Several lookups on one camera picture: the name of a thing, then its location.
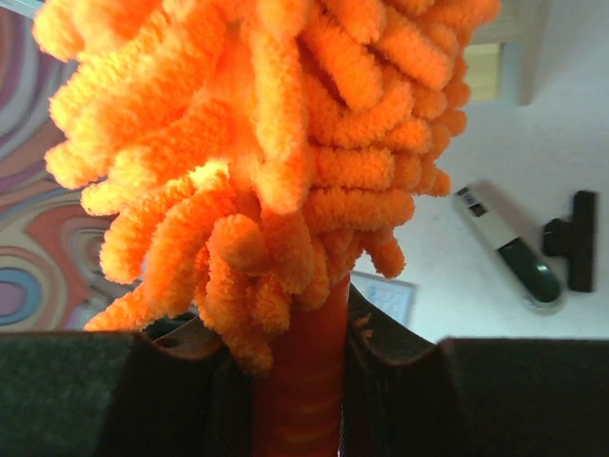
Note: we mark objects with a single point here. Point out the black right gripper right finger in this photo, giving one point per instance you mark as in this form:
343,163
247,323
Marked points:
405,396

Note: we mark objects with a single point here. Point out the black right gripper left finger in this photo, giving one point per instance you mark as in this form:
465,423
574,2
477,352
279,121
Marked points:
122,394

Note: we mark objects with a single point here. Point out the yellow blue calculator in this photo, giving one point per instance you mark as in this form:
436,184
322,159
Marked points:
395,298

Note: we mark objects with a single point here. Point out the orange chenille duster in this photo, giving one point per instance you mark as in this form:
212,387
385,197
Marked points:
249,153

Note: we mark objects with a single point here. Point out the wooden bookshelf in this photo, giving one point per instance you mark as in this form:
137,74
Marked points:
507,51

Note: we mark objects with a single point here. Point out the grey stapler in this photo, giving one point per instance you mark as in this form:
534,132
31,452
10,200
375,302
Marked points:
523,268

